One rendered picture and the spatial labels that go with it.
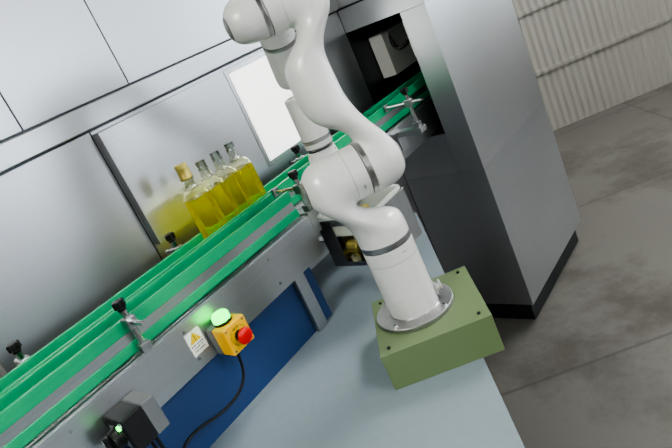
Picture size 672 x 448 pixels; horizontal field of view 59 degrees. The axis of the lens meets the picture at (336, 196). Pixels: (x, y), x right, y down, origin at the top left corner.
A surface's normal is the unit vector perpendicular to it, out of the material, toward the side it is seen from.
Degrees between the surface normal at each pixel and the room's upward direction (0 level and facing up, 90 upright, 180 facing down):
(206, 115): 90
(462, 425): 0
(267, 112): 90
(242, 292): 90
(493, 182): 90
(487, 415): 0
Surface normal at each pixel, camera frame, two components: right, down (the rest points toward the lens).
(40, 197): 0.73, -0.10
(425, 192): -0.56, 0.48
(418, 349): 0.03, 0.31
